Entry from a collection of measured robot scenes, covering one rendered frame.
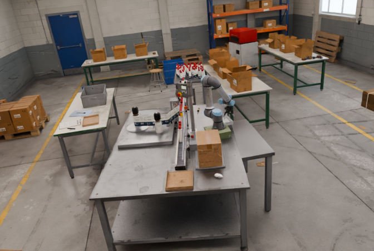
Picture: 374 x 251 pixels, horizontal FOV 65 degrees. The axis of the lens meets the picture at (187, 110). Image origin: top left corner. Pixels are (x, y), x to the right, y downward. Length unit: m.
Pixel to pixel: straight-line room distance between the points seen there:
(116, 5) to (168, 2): 1.83
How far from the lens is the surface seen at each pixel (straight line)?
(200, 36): 11.23
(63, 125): 4.82
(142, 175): 3.09
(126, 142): 3.68
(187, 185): 2.85
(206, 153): 2.95
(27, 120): 6.76
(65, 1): 11.14
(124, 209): 3.71
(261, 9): 10.91
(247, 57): 9.00
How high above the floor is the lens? 2.56
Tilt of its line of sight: 23 degrees down
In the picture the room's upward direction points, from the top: 6 degrees counter-clockwise
